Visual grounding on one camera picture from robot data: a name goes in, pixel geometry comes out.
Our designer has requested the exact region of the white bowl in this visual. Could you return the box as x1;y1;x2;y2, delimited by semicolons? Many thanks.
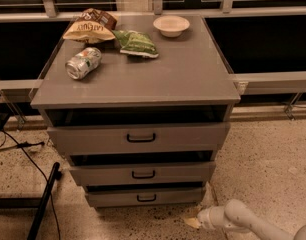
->
153;15;190;38

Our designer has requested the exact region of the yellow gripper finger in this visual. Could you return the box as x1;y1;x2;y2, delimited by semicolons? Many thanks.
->
184;217;201;229

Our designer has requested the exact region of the grey bottom drawer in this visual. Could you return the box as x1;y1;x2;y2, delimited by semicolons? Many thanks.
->
86;182;206;207

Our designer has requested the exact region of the silver soda can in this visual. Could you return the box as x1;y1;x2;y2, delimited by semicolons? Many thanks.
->
65;47;102;80

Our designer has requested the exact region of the green snack bag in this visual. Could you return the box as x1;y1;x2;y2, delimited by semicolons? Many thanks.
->
113;30;159;59

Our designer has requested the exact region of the grey drawer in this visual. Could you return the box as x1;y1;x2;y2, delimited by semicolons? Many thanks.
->
70;162;216;187
47;122;230;155
86;182;206;207

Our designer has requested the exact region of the brown chip bag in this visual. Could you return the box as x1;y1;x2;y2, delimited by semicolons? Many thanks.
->
63;8;117;44

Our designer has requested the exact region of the black stand leg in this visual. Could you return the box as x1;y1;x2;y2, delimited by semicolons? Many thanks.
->
27;162;60;240

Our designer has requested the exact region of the grey top drawer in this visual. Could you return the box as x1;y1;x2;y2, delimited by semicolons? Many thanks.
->
47;122;230;155

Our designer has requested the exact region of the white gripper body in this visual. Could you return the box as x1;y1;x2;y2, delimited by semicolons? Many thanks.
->
197;206;225;229

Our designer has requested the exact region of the metal railing frame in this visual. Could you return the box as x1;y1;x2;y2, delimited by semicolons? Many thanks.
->
0;0;306;114

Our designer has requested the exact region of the grey middle drawer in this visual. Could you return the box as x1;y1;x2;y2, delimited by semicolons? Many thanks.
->
70;162;216;187

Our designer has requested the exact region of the grey drawer cabinet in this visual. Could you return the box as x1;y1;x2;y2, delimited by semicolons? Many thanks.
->
30;14;241;198

